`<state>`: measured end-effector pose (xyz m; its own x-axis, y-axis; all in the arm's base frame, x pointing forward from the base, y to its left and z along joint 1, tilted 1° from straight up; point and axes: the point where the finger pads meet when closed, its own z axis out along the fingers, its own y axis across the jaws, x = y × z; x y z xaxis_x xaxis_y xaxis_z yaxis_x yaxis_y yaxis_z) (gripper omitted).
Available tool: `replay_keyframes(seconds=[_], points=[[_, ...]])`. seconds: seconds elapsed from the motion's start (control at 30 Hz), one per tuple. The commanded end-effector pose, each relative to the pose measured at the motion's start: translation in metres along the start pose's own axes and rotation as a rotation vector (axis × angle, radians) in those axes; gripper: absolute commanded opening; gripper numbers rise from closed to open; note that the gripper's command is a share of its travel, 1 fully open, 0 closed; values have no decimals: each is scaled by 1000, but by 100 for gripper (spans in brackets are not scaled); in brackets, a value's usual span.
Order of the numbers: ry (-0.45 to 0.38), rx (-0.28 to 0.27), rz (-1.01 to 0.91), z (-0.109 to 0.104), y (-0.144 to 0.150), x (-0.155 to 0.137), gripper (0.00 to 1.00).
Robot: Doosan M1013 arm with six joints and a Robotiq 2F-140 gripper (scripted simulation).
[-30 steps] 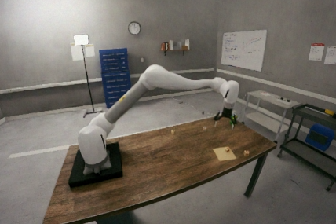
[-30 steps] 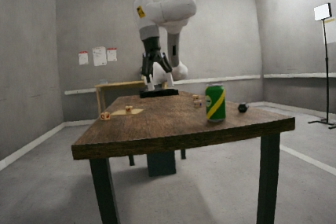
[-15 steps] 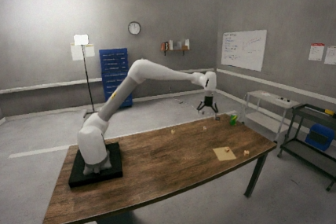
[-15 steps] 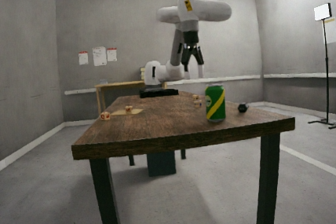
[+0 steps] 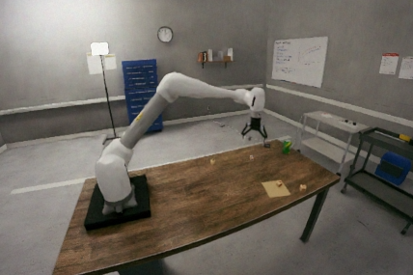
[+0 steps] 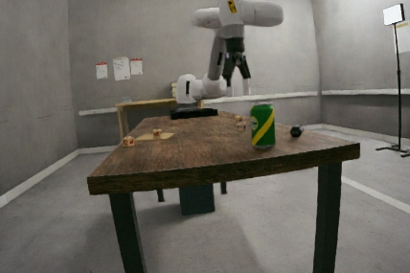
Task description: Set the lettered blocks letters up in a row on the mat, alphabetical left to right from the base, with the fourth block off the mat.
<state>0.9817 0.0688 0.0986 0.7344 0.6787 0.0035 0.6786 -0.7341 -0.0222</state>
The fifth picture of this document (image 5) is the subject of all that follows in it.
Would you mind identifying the green drink can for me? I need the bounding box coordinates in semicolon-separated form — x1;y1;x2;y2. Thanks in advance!
283;139;291;154

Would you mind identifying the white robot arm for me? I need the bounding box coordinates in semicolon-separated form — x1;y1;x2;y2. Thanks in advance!
96;72;265;215

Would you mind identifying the beige square mat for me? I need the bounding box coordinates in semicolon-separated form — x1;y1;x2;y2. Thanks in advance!
262;180;291;198

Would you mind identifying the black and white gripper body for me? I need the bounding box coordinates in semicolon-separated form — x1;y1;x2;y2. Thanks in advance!
250;117;261;130

